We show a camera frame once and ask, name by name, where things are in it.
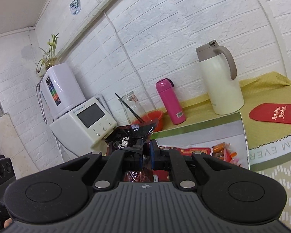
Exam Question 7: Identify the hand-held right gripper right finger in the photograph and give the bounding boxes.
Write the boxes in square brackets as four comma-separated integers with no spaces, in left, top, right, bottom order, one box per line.
[149,140,235,190]

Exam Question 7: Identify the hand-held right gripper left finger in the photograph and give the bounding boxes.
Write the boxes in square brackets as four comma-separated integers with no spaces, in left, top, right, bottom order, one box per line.
[60,147,144,190]

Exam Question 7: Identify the dark brown snack packet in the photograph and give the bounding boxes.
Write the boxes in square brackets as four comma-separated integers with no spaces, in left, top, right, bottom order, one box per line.
[104,119,159,183]

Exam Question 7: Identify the green cardboard box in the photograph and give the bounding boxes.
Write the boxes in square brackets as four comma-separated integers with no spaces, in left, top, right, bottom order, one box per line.
[150,112,252,182]

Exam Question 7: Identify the red plastic bowl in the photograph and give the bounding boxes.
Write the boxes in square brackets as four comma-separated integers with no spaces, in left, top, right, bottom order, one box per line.
[132,110,164,133]

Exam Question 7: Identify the red snack packet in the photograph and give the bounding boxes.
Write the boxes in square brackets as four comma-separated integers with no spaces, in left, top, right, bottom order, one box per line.
[177,146,214,157]

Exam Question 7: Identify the black chopsticks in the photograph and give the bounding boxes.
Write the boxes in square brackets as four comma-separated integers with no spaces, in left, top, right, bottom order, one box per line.
[115,93,146,124]

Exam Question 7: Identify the glass carafe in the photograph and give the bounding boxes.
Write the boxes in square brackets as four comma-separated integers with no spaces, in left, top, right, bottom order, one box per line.
[118,91,148,125]

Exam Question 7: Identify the pink thermos bottle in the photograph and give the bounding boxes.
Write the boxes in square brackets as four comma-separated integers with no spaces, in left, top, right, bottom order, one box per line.
[156,78,187,125]

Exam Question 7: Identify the white appliance with screen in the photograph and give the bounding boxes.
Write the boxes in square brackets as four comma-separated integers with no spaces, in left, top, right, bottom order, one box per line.
[50,97,118,151]

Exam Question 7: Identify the cream thermal jug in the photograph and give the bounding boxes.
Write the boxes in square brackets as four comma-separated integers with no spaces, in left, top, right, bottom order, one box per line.
[196,39,245,116]

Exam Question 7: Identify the white water purifier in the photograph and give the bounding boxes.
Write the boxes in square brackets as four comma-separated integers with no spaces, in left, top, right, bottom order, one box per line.
[40,63,86,117]

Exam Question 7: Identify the potted green plant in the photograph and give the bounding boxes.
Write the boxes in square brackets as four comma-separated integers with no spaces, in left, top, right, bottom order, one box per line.
[36,34,61,76]

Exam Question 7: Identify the red envelope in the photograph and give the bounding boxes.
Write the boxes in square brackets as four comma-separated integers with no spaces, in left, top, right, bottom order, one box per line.
[249,103,291,124]

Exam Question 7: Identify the yellow-green tablecloth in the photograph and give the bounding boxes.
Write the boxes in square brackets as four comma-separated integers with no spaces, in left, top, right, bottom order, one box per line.
[158,71,291,151]

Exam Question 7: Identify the metal flexible hose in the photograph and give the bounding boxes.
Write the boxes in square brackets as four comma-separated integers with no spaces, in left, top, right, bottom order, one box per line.
[36,79,49,125]

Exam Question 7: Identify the white wall cable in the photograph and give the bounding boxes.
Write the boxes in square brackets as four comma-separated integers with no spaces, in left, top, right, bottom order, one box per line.
[80,0,149,108]

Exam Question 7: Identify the round blue-white wall sticker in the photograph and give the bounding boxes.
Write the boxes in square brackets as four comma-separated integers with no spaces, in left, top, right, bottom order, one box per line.
[69,0,82,16]

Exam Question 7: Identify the white wall conduit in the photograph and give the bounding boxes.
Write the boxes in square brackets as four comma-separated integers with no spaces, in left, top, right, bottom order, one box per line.
[245,0,291,78]

